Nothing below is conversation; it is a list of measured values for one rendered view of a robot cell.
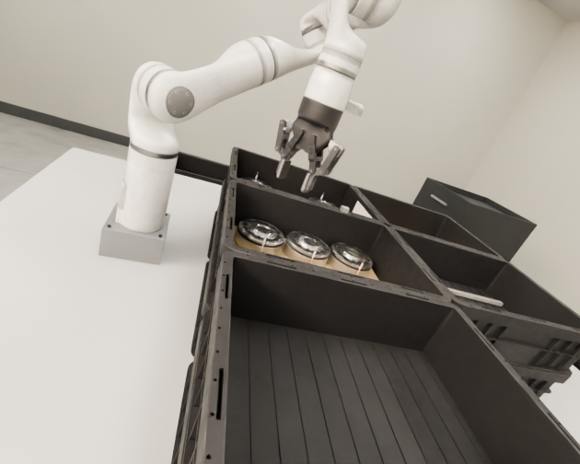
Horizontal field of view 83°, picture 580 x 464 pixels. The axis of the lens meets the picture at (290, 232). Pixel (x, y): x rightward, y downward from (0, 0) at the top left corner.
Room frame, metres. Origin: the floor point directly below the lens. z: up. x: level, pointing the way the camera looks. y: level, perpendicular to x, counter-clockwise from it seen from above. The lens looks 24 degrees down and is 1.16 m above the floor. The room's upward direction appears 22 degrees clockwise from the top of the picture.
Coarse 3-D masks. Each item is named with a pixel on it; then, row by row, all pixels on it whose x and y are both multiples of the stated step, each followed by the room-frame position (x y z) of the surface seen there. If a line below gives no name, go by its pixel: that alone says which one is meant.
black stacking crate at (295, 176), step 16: (240, 160) 0.95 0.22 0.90; (256, 160) 0.97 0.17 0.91; (240, 176) 0.96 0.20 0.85; (272, 176) 0.98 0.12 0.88; (288, 176) 1.00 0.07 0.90; (304, 176) 1.01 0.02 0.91; (224, 192) 0.82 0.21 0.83; (288, 192) 1.00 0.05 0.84; (320, 192) 1.03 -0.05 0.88; (336, 192) 1.05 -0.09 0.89; (352, 192) 1.01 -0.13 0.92; (352, 208) 0.96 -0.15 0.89
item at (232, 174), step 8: (232, 152) 0.88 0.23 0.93; (248, 152) 0.96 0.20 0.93; (232, 160) 0.80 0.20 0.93; (272, 160) 0.98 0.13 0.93; (232, 168) 0.74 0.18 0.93; (296, 168) 1.00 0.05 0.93; (304, 168) 1.02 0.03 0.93; (232, 176) 0.69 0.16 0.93; (320, 176) 1.03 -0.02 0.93; (256, 184) 0.70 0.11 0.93; (344, 184) 1.05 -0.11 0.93; (360, 200) 0.94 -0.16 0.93; (336, 208) 0.75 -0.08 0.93; (368, 208) 0.87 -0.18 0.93; (376, 216) 0.82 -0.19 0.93
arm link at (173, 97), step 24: (240, 48) 0.71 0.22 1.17; (264, 48) 0.74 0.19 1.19; (168, 72) 0.59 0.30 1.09; (192, 72) 0.61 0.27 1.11; (216, 72) 0.65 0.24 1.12; (240, 72) 0.69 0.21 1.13; (264, 72) 0.73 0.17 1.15; (168, 96) 0.57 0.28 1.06; (192, 96) 0.61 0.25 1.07; (216, 96) 0.65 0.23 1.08; (168, 120) 0.58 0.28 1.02
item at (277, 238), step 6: (240, 222) 0.63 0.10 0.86; (246, 222) 0.64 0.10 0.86; (252, 222) 0.65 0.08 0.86; (258, 222) 0.67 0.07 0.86; (264, 222) 0.67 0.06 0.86; (240, 228) 0.60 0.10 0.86; (246, 228) 0.61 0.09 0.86; (276, 228) 0.66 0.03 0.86; (246, 234) 0.58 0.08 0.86; (252, 234) 0.60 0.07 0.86; (276, 234) 0.64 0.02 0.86; (282, 234) 0.65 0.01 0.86; (252, 240) 0.58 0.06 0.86; (258, 240) 0.58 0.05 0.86; (270, 240) 0.60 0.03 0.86; (276, 240) 0.61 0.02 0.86; (282, 240) 0.62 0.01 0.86
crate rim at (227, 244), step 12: (228, 192) 0.58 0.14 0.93; (264, 192) 0.68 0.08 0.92; (276, 192) 0.70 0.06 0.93; (228, 204) 0.53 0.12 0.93; (312, 204) 0.71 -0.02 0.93; (228, 216) 0.48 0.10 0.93; (348, 216) 0.74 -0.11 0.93; (360, 216) 0.76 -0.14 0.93; (228, 228) 0.44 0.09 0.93; (384, 228) 0.76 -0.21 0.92; (228, 240) 0.41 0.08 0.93; (396, 240) 0.70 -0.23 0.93; (252, 252) 0.40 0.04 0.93; (264, 252) 0.42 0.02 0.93; (408, 252) 0.65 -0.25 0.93; (300, 264) 0.42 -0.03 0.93; (312, 264) 0.44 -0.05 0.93; (420, 264) 0.61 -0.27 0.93; (348, 276) 0.44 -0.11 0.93; (360, 276) 0.46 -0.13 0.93; (432, 276) 0.57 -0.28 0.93; (396, 288) 0.47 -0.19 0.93; (408, 288) 0.49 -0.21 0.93; (444, 300) 0.50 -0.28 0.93
